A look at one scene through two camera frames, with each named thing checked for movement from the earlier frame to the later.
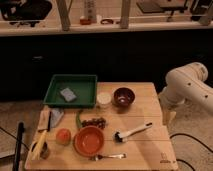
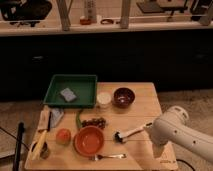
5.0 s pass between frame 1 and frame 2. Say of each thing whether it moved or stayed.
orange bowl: stayed
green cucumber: stayed
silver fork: stayed
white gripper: moved
